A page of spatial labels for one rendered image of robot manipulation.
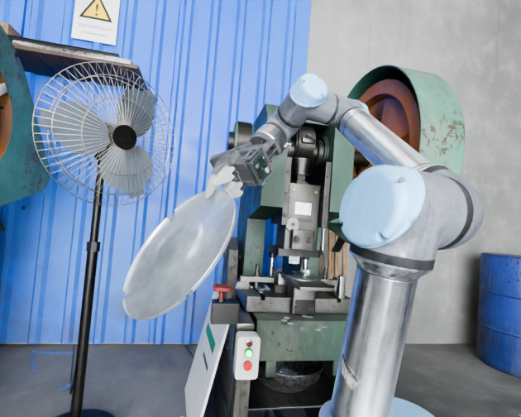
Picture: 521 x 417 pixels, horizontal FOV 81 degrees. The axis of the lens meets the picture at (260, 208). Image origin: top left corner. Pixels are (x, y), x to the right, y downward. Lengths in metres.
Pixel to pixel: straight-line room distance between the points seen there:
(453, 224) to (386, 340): 0.18
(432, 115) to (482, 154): 2.47
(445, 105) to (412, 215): 0.95
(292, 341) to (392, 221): 0.88
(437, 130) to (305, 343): 0.90
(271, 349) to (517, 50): 3.88
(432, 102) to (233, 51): 1.85
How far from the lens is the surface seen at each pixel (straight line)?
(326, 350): 1.28
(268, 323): 1.17
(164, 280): 0.58
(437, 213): 0.45
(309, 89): 0.72
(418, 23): 3.67
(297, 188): 1.30
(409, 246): 0.44
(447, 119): 1.30
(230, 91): 2.65
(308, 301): 1.26
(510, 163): 3.96
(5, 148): 1.87
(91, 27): 2.89
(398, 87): 1.47
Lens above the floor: 1.00
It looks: 2 degrees up
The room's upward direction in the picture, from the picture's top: 5 degrees clockwise
